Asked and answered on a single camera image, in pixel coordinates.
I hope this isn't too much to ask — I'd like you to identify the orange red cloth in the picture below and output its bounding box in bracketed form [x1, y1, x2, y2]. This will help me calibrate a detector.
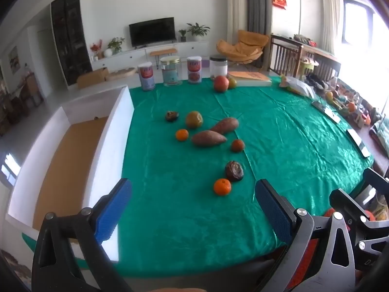
[287, 208, 335, 289]

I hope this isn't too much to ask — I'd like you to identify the white can with red label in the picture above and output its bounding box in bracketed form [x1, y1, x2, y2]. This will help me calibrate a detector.
[138, 62, 156, 92]

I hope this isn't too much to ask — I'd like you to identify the black television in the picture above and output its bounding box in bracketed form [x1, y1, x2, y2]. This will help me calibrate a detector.
[129, 18, 176, 48]

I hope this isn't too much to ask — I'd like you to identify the brown pear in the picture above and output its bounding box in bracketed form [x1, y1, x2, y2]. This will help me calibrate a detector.
[186, 111, 203, 129]

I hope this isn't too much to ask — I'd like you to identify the large green potted plant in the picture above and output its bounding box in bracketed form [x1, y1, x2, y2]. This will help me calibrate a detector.
[186, 23, 211, 41]

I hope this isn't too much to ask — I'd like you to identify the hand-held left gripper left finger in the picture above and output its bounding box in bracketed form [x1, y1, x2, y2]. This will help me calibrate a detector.
[32, 178, 134, 292]

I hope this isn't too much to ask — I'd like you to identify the glass jar with gold lid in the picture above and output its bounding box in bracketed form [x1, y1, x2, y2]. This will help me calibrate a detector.
[160, 56, 183, 86]

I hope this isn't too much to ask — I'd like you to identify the dark glass display cabinet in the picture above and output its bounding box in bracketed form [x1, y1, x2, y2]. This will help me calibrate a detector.
[51, 0, 93, 86]

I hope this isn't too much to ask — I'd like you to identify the dark wooden chair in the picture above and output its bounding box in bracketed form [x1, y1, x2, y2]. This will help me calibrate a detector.
[269, 34, 304, 78]

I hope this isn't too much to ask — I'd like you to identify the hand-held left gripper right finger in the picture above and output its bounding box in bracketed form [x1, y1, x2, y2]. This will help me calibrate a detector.
[255, 179, 356, 292]

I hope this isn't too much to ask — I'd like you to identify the wooden bench with metal legs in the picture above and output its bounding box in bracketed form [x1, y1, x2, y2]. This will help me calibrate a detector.
[149, 48, 178, 69]

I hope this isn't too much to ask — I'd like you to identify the large dark passion fruit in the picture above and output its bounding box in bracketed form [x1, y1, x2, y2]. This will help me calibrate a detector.
[225, 161, 244, 182]

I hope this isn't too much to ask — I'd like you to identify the clear jar with black lid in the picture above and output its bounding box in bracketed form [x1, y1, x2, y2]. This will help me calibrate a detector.
[209, 55, 228, 79]

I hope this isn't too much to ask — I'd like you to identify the red apple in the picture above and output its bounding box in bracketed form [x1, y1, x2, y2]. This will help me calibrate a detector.
[213, 75, 229, 93]

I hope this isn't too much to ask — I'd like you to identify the green tablecloth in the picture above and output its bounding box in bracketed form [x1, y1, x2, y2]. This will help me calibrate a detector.
[114, 77, 374, 279]

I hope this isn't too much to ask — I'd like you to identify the white cardboard box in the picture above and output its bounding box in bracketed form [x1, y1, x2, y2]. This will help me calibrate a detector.
[6, 86, 135, 264]

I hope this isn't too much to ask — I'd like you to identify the yellow book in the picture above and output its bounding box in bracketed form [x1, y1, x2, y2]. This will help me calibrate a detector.
[227, 71, 272, 87]

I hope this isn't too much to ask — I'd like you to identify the white paper card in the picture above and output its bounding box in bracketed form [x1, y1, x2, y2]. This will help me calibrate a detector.
[346, 128, 363, 146]
[324, 108, 342, 124]

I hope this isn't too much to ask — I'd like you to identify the wooden dining table set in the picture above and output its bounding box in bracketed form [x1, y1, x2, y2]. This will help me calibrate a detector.
[0, 76, 43, 128]

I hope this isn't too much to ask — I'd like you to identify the grey curtain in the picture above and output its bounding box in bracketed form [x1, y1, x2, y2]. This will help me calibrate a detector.
[237, 0, 272, 34]

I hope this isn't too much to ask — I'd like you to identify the framed wall painting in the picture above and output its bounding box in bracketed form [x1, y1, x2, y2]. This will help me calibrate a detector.
[9, 46, 19, 74]

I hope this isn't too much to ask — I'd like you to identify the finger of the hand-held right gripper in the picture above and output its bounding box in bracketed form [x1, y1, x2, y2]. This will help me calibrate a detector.
[329, 189, 389, 228]
[362, 168, 389, 195]

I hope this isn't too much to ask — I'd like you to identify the white television cabinet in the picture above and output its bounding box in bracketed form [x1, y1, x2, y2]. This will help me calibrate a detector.
[91, 41, 209, 70]

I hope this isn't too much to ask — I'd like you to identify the brown cardboard carton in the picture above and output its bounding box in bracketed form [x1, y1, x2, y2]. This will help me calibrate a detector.
[77, 67, 109, 88]

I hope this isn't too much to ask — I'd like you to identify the white snack bag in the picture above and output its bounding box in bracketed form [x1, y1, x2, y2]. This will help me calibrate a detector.
[280, 75, 315, 98]

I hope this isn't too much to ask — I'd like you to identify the sweet potato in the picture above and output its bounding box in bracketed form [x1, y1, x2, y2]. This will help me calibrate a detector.
[210, 117, 239, 135]
[191, 130, 228, 147]

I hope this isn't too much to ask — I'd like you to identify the orange lounge chair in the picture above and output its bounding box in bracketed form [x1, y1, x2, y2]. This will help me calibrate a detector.
[216, 30, 270, 66]

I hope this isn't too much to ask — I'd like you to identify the red labelled food can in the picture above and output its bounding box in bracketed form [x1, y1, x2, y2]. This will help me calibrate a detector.
[187, 56, 203, 84]

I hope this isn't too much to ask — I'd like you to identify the leafy green potted plant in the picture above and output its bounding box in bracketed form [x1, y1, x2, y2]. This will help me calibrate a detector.
[108, 37, 125, 54]

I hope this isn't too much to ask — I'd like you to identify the floral printed blanket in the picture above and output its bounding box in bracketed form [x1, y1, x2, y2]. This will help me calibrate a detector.
[0, 249, 32, 292]

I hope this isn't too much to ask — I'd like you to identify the red flower bouquet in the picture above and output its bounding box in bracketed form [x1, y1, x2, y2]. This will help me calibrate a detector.
[90, 39, 103, 61]

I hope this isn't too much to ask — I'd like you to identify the oval cat scratcher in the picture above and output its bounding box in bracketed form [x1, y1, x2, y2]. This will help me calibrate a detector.
[105, 67, 137, 81]

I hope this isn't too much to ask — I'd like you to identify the covered standing air conditioner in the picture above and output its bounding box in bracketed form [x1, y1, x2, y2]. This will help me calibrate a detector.
[226, 0, 248, 47]

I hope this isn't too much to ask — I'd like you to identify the white curtain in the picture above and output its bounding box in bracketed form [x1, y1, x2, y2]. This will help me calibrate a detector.
[321, 0, 344, 57]

